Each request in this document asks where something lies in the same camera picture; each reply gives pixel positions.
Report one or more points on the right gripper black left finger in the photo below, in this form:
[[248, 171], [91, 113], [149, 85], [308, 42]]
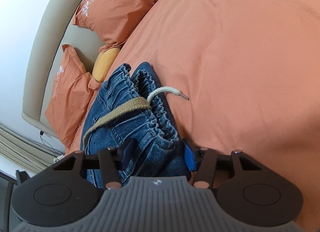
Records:
[[109, 162]]

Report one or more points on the orange right pillow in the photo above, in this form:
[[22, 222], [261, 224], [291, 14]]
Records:
[[73, 92]]

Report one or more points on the beige curtain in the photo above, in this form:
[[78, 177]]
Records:
[[30, 156]]

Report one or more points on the orange bed sheet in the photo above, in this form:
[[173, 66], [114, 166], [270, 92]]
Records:
[[250, 70]]

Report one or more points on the yellow small pillow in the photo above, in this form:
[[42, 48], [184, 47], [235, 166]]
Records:
[[103, 63]]

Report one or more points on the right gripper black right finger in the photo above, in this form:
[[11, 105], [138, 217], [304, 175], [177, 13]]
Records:
[[217, 171]]

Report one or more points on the dark framed window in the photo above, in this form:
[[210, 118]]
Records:
[[9, 220]]

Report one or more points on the orange left pillow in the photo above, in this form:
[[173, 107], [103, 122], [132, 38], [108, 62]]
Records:
[[112, 21]]

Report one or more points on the orange pillow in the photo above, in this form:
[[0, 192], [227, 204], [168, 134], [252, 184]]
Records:
[[73, 92], [112, 21]]

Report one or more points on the blue denim jeans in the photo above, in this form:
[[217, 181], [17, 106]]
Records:
[[159, 151]]

